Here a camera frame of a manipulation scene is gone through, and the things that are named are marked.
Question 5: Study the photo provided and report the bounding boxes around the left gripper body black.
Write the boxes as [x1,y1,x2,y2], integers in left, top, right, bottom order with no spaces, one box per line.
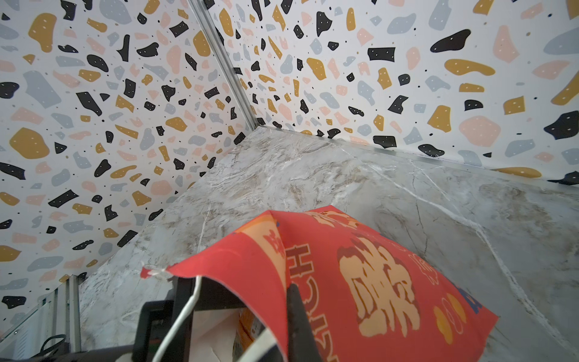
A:
[80,277,240,361]

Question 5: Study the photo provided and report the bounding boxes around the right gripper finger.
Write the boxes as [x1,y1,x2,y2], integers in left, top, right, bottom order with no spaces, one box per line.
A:
[286,284,322,362]

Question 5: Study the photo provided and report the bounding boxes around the orange fruit candy packet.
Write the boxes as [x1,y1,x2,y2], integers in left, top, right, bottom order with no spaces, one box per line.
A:
[232,308,265,361]

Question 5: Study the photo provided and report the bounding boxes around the red paper gift bag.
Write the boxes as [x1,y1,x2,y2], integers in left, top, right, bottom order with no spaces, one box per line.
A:
[152,206,498,361]

